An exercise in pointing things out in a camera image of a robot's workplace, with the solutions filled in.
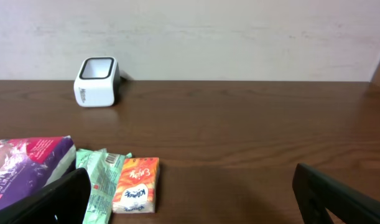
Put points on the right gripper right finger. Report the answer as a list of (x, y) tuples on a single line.
[(317, 194)]

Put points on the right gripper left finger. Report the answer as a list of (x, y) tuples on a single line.
[(62, 201)]

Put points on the green wet wipes pack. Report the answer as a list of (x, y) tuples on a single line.
[(104, 170)]

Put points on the purple red tissue pack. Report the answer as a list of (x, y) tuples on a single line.
[(29, 164)]

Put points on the orange Kleenex tissue pack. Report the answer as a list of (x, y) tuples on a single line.
[(136, 188)]

